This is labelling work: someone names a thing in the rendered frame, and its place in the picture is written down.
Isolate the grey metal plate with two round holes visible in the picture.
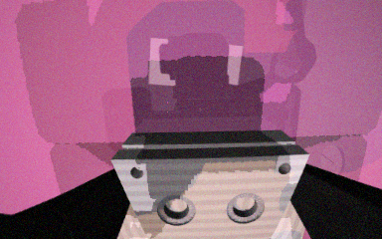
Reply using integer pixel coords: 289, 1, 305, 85
111, 144, 309, 239

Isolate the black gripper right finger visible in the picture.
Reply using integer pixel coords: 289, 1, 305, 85
290, 164, 382, 239

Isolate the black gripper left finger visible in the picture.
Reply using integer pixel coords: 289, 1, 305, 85
0, 169, 130, 239

